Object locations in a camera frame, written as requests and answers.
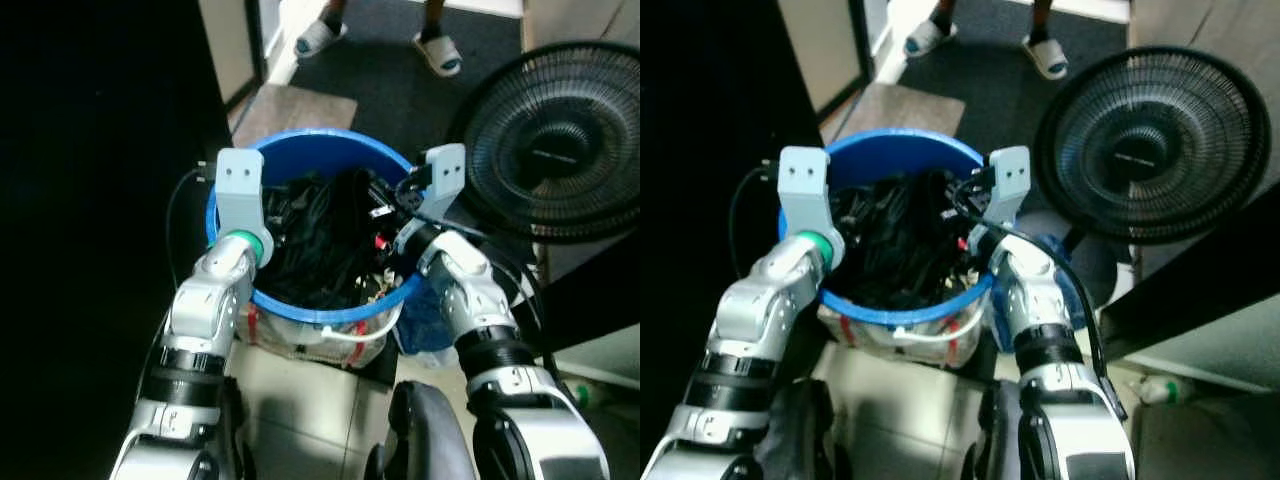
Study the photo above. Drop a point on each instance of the plastic bottle green cap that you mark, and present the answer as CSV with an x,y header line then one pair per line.
x,y
590,393
1165,390

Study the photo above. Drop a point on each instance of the beige door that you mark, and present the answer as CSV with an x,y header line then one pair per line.
x,y
815,45
228,45

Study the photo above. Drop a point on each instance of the dark grey robot right leg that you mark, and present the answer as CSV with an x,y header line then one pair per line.
x,y
995,440

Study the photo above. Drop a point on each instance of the dark grey robot leg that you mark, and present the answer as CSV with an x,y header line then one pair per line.
x,y
995,440
425,440
800,440

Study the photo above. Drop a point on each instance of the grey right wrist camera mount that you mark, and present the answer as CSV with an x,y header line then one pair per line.
x,y
447,175
1010,175

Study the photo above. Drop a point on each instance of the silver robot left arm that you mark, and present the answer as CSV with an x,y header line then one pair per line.
x,y
205,300
760,310

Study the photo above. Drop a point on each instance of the blue laundry basket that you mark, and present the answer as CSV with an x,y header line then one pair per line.
x,y
900,150
320,150

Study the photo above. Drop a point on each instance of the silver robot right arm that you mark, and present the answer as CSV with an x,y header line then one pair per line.
x,y
470,290
1030,290

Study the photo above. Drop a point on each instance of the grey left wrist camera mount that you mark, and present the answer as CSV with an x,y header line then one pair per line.
x,y
238,185
803,185

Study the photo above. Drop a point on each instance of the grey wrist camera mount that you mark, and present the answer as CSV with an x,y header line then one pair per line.
x,y
238,185
447,175
803,185
1010,175

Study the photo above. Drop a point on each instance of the clear plastic container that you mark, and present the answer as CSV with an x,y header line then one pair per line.
x,y
880,345
300,340

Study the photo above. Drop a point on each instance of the black electric fan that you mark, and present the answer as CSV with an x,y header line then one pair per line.
x,y
1150,150
560,150

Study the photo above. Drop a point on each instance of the dark grey robot left leg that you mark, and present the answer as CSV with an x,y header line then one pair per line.
x,y
800,440
425,440

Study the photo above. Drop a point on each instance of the person's leg with sandal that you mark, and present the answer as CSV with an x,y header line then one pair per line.
x,y
320,38
440,52
1047,55
928,37

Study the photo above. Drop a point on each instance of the person's left leg with sandal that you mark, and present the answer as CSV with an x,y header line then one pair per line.
x,y
1047,55
440,52

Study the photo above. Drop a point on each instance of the brown doormat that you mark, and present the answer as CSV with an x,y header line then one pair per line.
x,y
295,112
875,110

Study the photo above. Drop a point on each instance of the black garment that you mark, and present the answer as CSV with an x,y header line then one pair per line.
x,y
900,240
330,240

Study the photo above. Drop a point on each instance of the person's right leg with sandal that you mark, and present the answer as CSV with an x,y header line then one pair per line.
x,y
928,37
320,38

